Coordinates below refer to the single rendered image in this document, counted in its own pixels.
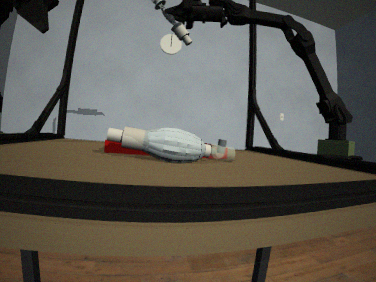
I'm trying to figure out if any red tray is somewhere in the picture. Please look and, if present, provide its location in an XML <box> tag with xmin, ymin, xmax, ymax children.
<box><xmin>104</xmin><ymin>140</ymin><xmax>149</xmax><ymax>155</ymax></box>

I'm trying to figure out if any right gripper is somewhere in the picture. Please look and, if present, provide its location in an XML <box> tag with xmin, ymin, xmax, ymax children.
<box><xmin>13</xmin><ymin>0</ymin><xmax>59</xmax><ymax>33</ymax></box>

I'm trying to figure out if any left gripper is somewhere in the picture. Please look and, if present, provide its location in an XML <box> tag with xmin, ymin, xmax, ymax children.
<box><xmin>165</xmin><ymin>0</ymin><xmax>209</xmax><ymax>29</ymax></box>

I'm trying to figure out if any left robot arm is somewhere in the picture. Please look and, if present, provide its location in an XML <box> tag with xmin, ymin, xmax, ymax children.
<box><xmin>208</xmin><ymin>0</ymin><xmax>353</xmax><ymax>141</ymax></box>

